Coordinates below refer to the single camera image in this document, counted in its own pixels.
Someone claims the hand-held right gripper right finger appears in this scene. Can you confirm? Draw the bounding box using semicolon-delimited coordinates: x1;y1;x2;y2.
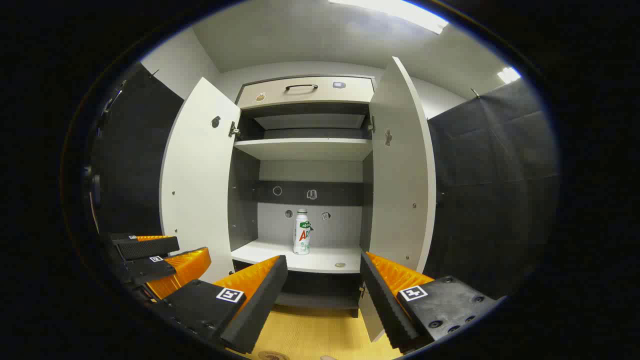
359;251;502;352

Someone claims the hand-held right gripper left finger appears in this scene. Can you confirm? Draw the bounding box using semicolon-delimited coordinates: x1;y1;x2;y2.
150;255;289;354

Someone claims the white cabinet door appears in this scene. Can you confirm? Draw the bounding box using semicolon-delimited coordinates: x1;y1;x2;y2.
159;76;242;287
358;56;437;344

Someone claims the white bottle green label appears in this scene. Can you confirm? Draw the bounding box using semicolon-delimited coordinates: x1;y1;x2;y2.
293;208;314;256

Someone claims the white cabinet shelf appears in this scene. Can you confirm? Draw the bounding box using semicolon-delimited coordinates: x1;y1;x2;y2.
230;238;363;275
233;137;374;162

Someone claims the beige cabinet drawer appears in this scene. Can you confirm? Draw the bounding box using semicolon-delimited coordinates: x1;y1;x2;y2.
237;76;375;110

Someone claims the black backdrop cloth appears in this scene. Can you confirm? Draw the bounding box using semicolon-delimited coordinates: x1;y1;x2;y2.
89;62;560;302

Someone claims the small ceiling light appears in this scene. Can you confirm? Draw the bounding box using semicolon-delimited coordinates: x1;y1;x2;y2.
497;66;522;85

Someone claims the long ceiling light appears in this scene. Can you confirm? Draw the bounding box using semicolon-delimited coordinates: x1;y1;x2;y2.
327;0;450;35

